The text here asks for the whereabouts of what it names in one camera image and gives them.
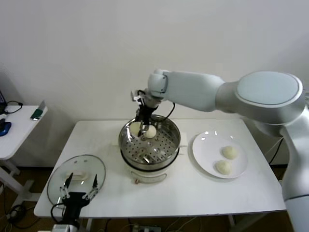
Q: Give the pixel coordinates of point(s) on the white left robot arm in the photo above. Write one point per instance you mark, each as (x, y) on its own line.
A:
(74, 223)

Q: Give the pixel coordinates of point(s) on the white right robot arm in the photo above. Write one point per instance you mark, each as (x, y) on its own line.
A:
(193, 89)

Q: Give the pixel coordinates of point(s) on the perforated steel steamer basket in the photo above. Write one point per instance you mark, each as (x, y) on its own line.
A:
(164, 145)

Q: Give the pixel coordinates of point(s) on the blue computer mouse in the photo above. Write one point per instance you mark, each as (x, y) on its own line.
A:
(4, 128)

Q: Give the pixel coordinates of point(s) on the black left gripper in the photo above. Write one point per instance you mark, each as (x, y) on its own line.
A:
(74, 199)

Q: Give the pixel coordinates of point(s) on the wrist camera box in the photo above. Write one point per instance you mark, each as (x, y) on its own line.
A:
(136, 96)
(59, 228)

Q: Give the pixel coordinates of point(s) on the glass pot lid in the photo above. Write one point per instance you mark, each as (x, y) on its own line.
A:
(77, 164)

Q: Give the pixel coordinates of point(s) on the white shelf stand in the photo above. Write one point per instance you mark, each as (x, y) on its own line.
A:
(307, 104)

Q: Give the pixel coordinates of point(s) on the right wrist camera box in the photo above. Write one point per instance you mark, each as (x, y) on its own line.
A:
(136, 96)

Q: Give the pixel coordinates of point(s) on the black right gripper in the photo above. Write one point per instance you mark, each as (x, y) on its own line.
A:
(144, 113)

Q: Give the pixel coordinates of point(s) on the white steamed baozi bun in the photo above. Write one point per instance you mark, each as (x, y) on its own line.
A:
(229, 152)
(152, 132)
(223, 167)
(133, 128)

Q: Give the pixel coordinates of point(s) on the white work table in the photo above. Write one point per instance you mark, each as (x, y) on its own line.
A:
(108, 135)

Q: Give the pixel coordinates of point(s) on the power strip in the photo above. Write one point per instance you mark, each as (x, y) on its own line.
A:
(144, 228)

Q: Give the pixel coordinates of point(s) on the clear glass dish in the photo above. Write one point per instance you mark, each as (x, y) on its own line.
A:
(307, 95)

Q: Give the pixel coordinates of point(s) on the white round plate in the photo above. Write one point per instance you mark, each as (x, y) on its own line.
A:
(207, 154)

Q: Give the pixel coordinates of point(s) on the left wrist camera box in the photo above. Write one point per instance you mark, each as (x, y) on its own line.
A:
(59, 228)

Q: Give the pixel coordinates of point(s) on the white electric cooking pot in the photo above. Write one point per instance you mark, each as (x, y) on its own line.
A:
(147, 176)

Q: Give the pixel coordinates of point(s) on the white side table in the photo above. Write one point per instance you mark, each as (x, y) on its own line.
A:
(19, 125)

